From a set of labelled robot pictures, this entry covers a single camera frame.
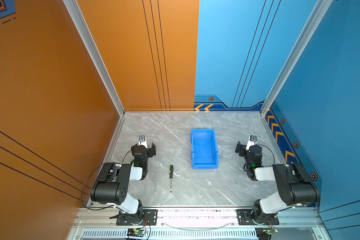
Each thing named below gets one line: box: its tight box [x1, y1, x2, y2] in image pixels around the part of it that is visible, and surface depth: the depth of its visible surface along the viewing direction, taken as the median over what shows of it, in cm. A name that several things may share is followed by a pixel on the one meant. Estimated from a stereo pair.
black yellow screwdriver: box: [169, 164, 174, 193], surface depth 89 cm
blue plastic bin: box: [190, 129, 220, 169], surface depth 101 cm
